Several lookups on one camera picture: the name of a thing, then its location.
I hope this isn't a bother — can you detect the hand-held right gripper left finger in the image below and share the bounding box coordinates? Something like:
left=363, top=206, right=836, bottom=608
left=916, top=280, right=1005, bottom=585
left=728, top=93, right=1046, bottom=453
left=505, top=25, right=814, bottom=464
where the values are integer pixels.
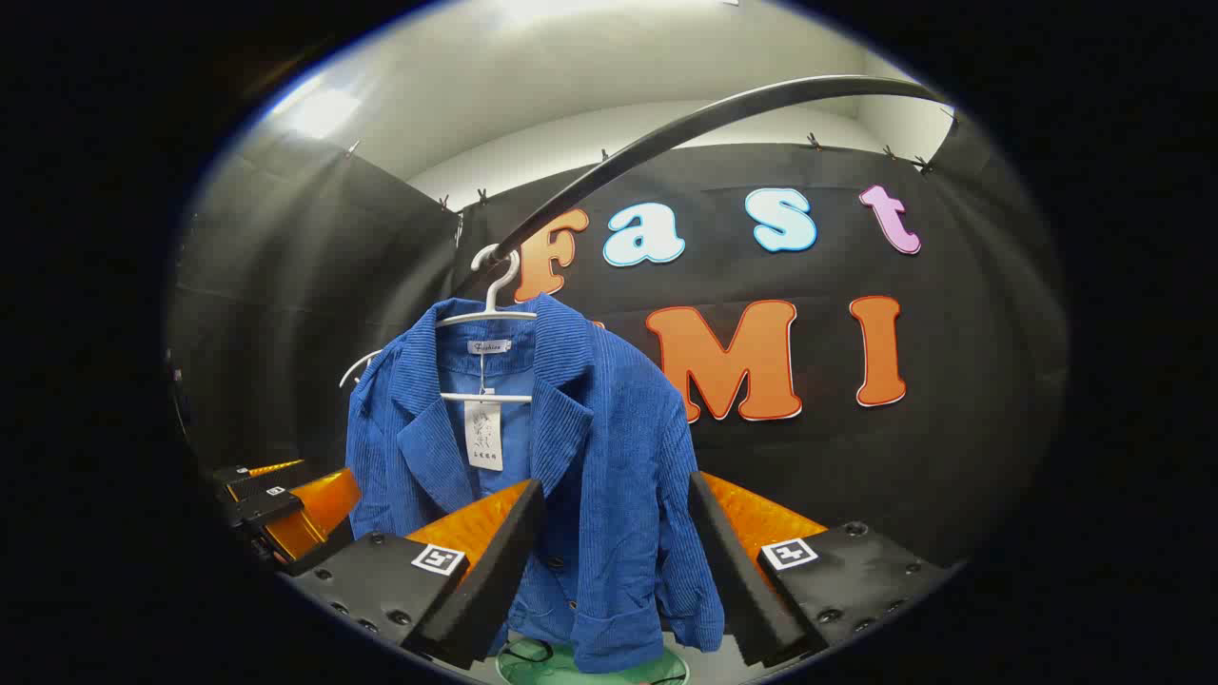
left=284, top=479, right=545, bottom=671

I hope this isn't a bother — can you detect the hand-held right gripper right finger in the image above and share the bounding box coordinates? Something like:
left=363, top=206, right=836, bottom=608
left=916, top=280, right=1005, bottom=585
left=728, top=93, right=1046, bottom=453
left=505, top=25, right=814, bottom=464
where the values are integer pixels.
left=689, top=472, right=955, bottom=668

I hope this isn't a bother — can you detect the green laundry hamper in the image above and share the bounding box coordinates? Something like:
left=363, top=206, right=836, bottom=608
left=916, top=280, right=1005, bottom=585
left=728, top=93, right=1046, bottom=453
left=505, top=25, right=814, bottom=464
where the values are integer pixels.
left=495, top=636, right=691, bottom=685

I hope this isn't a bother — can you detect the white paper garment tag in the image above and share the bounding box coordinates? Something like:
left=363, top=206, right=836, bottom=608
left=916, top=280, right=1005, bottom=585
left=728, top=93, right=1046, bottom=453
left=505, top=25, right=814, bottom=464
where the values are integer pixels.
left=463, top=400, right=504, bottom=472

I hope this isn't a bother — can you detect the blue corduroy jacket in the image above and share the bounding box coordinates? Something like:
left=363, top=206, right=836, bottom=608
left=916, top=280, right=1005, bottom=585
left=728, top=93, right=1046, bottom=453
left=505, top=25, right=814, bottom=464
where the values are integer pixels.
left=344, top=293, right=726, bottom=675

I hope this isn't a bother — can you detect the white clothes hanger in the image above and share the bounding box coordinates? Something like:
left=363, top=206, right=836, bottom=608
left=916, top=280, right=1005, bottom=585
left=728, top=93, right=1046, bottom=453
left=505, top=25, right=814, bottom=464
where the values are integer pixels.
left=340, top=244, right=539, bottom=405

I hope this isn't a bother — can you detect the black clothes rack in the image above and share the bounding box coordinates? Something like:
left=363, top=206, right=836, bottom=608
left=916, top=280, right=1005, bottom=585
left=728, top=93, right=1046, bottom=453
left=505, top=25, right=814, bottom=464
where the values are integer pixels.
left=455, top=74, right=955, bottom=301

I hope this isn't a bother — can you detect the small ceiling light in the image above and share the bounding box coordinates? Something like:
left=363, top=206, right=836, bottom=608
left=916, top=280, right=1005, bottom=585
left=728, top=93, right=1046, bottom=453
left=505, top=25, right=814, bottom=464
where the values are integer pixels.
left=276, top=86, right=367, bottom=139

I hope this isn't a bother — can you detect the row of small backdrop clips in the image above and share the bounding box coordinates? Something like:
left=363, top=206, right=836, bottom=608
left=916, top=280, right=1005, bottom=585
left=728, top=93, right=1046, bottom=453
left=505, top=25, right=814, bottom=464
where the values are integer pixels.
left=343, top=107, right=960, bottom=212

